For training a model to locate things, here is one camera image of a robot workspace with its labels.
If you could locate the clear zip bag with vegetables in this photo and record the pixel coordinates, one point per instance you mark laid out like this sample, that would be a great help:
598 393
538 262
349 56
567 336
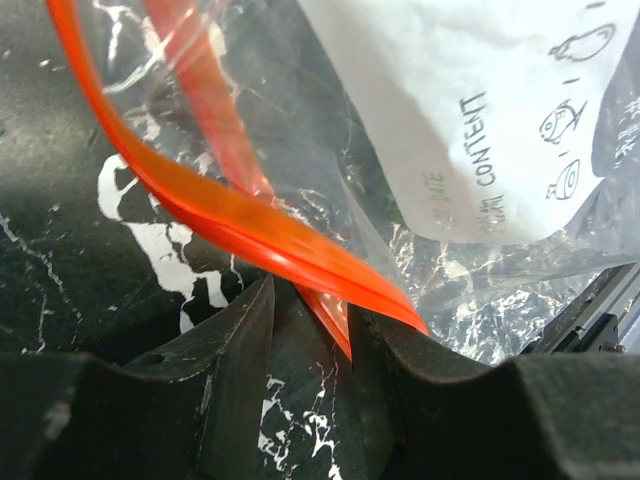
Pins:
455 165

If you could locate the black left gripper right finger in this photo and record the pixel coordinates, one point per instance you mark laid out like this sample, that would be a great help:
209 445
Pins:
430 413

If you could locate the aluminium frame rail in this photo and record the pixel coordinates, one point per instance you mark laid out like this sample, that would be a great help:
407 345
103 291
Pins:
604 318

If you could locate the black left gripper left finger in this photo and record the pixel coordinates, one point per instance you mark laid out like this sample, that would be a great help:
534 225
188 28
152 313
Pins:
189 409

